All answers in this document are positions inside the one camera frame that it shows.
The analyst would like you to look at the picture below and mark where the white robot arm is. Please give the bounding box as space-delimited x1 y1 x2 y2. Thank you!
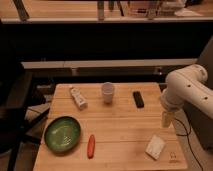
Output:
160 64 213 128

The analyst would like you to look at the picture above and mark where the green bowl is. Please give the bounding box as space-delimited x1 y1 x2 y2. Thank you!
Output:
44 116 81 154

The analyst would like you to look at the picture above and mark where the black rectangular block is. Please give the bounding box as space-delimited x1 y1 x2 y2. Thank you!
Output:
133 91 144 108

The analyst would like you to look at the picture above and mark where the white sponge block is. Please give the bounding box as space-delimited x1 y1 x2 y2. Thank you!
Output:
145 135 165 160

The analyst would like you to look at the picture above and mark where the orange carrot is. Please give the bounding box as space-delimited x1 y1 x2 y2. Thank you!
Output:
87 134 95 159

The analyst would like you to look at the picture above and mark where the black cable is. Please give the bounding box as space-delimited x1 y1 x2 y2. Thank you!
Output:
173 117 204 171

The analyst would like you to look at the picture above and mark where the dark chair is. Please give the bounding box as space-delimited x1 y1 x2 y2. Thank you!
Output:
0 61 49 171

